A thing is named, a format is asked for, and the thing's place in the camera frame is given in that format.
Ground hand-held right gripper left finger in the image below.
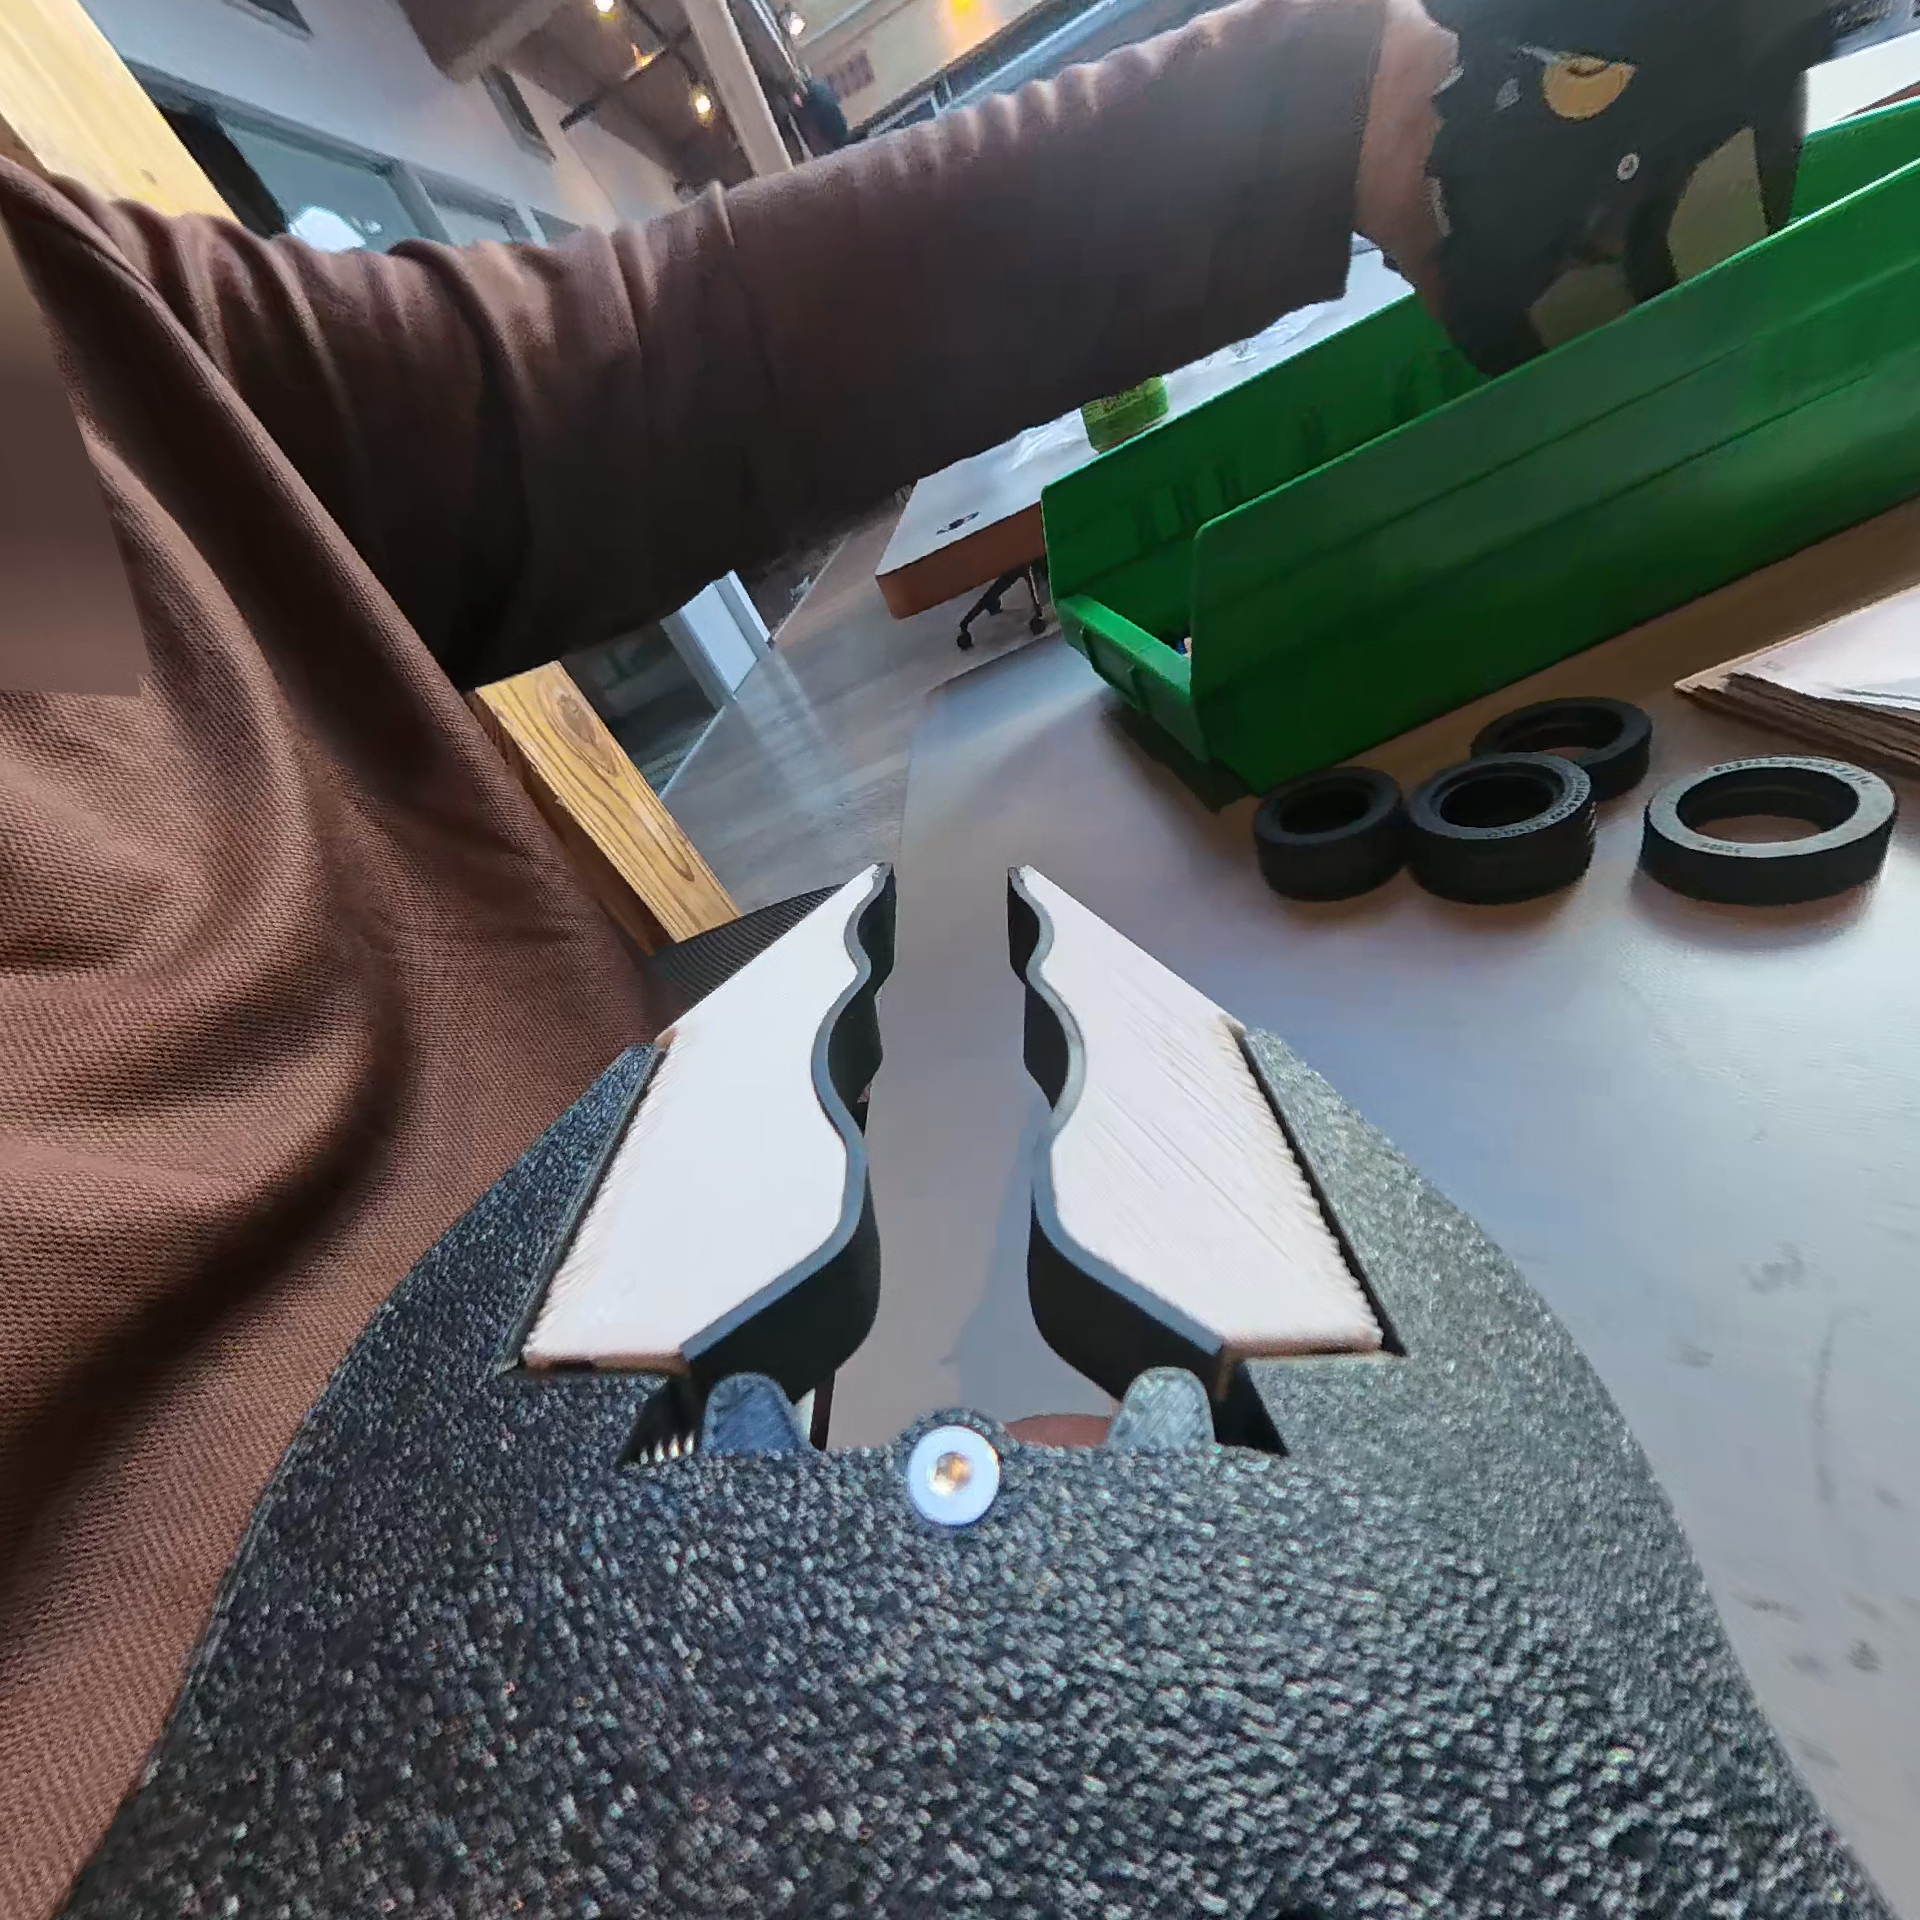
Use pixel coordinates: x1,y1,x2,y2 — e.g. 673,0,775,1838
521,862,900,1388

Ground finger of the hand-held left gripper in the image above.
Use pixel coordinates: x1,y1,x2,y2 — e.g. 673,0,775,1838
1529,274,1637,363
1670,139,1798,288

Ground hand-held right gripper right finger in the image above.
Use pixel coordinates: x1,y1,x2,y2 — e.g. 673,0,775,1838
1009,865,1383,1388

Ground green plastic bin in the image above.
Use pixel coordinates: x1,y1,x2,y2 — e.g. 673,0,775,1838
1039,98,1920,796

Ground building instruction booklet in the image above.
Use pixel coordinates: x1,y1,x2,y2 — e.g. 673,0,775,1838
1677,585,1920,773

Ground person's left forearm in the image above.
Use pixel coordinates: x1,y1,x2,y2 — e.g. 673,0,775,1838
722,0,1441,512

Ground grey desk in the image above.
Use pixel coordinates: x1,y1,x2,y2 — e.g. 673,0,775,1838
821,575,1920,1920

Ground black rubber toy tyre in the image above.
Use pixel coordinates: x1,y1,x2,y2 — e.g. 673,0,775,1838
1641,754,1901,905
1251,763,1414,901
1470,695,1656,800
1403,750,1597,905

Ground person's brown sweater torso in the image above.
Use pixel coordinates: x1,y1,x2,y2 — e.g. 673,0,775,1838
0,150,932,1920

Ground white background table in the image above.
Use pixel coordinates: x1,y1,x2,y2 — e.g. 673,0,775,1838
873,239,1418,621

